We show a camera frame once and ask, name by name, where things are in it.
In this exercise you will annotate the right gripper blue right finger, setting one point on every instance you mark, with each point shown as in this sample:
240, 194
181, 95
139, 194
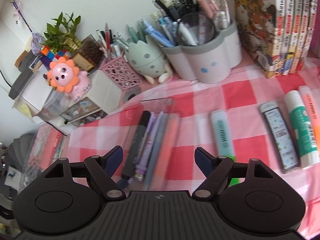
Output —
207, 163

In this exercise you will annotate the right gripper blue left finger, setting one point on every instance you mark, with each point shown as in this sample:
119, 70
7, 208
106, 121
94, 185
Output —
108, 162

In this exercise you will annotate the purple mechanical pencil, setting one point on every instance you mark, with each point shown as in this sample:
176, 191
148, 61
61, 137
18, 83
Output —
151, 131

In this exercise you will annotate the clear plastic organizer tray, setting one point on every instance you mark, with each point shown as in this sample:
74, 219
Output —
158, 106

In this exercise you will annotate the green highlighter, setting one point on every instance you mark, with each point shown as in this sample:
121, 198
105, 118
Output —
222, 134

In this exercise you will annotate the light blue pen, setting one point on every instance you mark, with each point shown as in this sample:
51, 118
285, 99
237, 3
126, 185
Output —
155, 151

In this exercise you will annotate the black marker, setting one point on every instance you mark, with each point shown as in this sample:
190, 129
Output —
129, 167

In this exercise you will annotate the orange highlighter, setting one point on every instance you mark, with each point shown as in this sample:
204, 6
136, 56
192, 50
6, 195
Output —
312, 110

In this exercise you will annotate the round metal tape roll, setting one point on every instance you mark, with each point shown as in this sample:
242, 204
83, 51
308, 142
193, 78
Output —
131, 93

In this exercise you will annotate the red white checkered tablecloth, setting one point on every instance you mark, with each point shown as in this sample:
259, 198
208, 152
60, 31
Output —
240, 95

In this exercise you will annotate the white drawer organizer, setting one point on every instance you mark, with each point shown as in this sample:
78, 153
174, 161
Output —
65, 114

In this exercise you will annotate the pencil lead refill case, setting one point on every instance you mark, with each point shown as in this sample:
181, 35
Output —
282, 138

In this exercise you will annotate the pink perforated pen holder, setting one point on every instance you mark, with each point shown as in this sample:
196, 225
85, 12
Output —
121, 73

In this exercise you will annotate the pink lion toy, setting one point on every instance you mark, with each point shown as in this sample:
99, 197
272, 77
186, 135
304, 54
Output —
67, 78

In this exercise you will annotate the white grey flower pen holder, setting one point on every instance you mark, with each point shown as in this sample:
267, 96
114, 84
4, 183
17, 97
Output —
208, 63

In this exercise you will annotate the green white glue stick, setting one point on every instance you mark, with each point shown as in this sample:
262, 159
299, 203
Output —
303, 130

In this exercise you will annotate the white cardboard box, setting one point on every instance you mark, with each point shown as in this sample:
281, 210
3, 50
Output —
31, 101

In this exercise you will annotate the green egg pen holder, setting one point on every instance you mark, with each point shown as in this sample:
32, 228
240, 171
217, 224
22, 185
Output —
148, 60

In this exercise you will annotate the colourful rubik cube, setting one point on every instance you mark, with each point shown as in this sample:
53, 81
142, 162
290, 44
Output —
54, 56

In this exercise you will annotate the green bamboo plant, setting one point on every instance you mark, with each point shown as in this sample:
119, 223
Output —
62, 34

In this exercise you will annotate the magnifying glass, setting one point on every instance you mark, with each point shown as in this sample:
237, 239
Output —
195, 29

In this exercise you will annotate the pink comic book set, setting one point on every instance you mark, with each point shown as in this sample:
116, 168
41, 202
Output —
277, 33

